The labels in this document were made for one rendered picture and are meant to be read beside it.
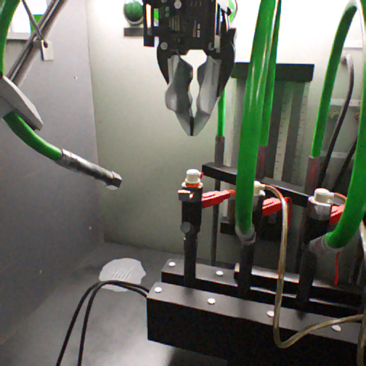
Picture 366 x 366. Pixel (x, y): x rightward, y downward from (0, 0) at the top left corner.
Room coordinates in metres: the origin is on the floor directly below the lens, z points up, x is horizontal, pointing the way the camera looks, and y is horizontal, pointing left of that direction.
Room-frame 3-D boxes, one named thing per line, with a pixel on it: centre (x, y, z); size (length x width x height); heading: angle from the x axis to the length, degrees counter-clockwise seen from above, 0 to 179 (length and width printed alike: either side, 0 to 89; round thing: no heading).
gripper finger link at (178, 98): (0.38, 0.01, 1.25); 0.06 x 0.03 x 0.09; 165
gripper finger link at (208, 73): (0.37, -0.02, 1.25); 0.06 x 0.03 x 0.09; 165
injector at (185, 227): (0.39, 0.00, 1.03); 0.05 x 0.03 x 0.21; 165
